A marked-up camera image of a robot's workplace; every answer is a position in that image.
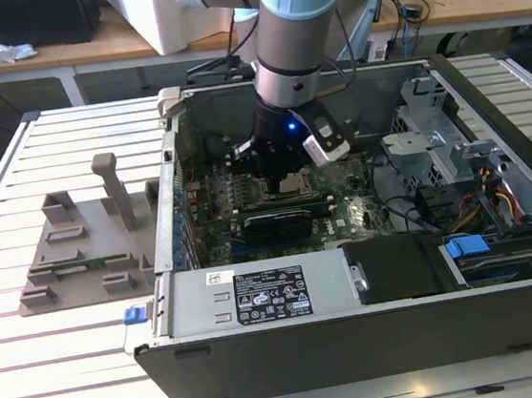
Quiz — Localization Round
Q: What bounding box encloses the black plastic bay cover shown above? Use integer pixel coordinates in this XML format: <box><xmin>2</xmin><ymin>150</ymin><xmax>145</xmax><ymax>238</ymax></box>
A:
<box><xmin>340</xmin><ymin>227</ymin><xmax>473</xmax><ymax>307</ymax></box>

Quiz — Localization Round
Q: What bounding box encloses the large black box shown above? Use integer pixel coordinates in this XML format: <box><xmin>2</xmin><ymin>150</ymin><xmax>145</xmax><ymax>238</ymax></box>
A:
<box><xmin>0</xmin><ymin>0</ymin><xmax>108</xmax><ymax>53</ymax></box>

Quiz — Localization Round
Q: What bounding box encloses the silver power supply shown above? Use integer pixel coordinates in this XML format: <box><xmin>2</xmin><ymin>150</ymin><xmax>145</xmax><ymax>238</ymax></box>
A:
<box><xmin>156</xmin><ymin>246</ymin><xmax>362</xmax><ymax>341</ymax></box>

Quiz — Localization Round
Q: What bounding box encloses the hard disk in blue carrier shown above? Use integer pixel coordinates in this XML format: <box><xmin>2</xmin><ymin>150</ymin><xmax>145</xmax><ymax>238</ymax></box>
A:
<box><xmin>437</xmin><ymin>223</ymin><xmax>532</xmax><ymax>291</ymax></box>

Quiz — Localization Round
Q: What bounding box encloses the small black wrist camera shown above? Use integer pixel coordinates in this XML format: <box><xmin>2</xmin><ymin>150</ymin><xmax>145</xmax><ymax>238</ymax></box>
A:
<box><xmin>229</xmin><ymin>139</ymin><xmax>259</xmax><ymax>164</ymax></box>

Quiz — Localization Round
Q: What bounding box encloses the green motherboard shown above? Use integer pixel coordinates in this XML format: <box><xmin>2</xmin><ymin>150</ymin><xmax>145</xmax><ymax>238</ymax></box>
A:
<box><xmin>180</xmin><ymin>141</ymin><xmax>397</xmax><ymax>271</ymax></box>

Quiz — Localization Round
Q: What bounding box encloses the silver metal drive cage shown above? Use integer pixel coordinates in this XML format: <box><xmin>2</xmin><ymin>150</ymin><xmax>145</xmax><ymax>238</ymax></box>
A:
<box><xmin>375</xmin><ymin>69</ymin><xmax>511</xmax><ymax>205</ymax></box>

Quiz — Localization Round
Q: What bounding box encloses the black and silver PC case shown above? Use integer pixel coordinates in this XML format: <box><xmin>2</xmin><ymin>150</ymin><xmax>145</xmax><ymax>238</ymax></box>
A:
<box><xmin>95</xmin><ymin>42</ymin><xmax>532</xmax><ymax>398</ymax></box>

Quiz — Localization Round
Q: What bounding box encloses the crumpled white paper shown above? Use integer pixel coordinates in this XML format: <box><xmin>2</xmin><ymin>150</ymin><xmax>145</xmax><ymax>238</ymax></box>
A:
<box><xmin>0</xmin><ymin>34</ymin><xmax>39</xmax><ymax>66</ymax></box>

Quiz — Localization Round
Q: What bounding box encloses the coloured power wire bundle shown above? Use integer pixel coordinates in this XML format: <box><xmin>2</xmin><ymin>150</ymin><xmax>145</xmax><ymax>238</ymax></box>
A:
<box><xmin>452</xmin><ymin>161</ymin><xmax>525</xmax><ymax>234</ymax></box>

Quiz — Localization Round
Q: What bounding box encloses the black graphics card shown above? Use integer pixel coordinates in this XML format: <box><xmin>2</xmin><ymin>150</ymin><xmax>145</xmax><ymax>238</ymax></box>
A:
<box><xmin>241</xmin><ymin>206</ymin><xmax>318</xmax><ymax>248</ymax></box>

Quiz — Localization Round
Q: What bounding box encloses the CPU socket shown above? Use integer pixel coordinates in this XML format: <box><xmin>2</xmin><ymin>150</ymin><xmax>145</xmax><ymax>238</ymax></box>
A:
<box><xmin>255</xmin><ymin>166</ymin><xmax>327</xmax><ymax>203</ymax></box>

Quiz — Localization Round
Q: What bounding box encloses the silver CPU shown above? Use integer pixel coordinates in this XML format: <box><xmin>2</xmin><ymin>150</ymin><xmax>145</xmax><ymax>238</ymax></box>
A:
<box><xmin>276</xmin><ymin>170</ymin><xmax>315</xmax><ymax>196</ymax></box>

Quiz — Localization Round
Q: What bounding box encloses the large white box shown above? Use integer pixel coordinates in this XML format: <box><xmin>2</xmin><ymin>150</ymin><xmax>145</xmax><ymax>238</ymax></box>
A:
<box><xmin>96</xmin><ymin>0</ymin><xmax>241</xmax><ymax>64</ymax></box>

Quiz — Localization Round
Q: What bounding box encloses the blue plastic latch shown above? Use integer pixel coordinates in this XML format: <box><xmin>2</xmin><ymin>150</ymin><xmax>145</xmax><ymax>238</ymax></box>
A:
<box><xmin>121</xmin><ymin>305</ymin><xmax>147</xmax><ymax>327</ymax></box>

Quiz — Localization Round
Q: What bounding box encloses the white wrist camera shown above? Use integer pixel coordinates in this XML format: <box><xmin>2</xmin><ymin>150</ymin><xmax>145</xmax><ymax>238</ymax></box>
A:
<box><xmin>298</xmin><ymin>111</ymin><xmax>354</xmax><ymax>171</ymax></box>

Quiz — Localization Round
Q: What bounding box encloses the grey parts rack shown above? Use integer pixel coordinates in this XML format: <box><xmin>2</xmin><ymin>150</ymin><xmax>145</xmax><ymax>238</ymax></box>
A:
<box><xmin>0</xmin><ymin>146</ymin><xmax>176</xmax><ymax>319</ymax></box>

